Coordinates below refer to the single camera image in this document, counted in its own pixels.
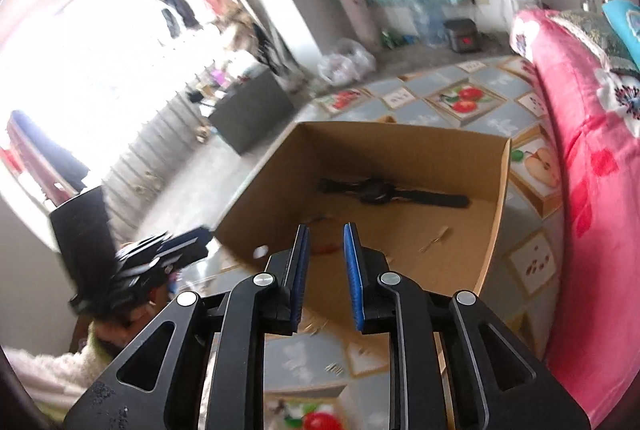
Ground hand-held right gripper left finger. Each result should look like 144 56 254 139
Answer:
62 224 312 430

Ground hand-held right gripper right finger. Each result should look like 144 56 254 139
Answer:
342 222 586 430

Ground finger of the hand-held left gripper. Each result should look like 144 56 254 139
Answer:
117 246 211 285
116 225 211 255

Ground multicolour bead bracelet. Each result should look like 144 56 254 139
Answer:
306 214 346 257

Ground brown cardboard box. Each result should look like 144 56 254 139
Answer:
214 121 512 341

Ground gold chain pendant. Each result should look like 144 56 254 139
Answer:
421 226 452 255

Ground black wristwatch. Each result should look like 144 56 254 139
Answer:
318 177 471 209

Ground person's left forearm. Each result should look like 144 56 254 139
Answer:
0 325 136 430

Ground dark hanging jacket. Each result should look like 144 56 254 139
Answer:
7 110 91 205

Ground metal balcony railing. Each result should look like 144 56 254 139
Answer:
107 94 216 221

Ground dark cabinet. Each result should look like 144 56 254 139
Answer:
207 70 296 155

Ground white plastic bag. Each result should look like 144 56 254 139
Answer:
318 38 377 85

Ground hanging clothes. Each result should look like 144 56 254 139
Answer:
160 0 226 40

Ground pink floral blanket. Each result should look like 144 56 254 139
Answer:
510 10 640 430

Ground black heater box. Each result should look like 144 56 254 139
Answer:
444 18 482 53

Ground clear water bottle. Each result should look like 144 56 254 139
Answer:
412 0 448 48

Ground white rolled mat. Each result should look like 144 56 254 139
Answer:
327 0 383 53

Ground white water dispenser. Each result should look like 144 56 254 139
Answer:
502 0 543 30

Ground grey embroidered pillow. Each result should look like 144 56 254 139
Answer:
555 7 638 73

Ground blue pillow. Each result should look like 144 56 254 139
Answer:
602 0 640 60

